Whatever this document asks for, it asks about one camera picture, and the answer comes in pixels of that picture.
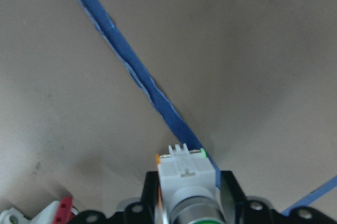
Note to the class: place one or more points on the red and white circuit breaker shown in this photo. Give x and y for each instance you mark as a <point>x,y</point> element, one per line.
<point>61,208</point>

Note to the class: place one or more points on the green push button switch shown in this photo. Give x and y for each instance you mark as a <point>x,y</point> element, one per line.
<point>184,171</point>

